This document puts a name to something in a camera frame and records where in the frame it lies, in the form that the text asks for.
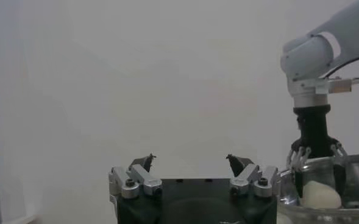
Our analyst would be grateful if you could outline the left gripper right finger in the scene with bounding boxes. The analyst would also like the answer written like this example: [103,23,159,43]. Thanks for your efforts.
[226,153,282,198]

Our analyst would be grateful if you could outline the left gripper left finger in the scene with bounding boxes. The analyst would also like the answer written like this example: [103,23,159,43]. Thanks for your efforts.
[108,153,163,200]

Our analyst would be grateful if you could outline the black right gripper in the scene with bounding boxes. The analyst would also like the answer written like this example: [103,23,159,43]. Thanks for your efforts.
[285,105,348,198]

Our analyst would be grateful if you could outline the white steamed baozi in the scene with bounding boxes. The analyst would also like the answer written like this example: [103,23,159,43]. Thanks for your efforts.
[299,181,342,210]

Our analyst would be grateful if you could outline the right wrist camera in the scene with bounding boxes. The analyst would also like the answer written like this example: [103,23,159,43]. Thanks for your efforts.
[315,75,359,95]

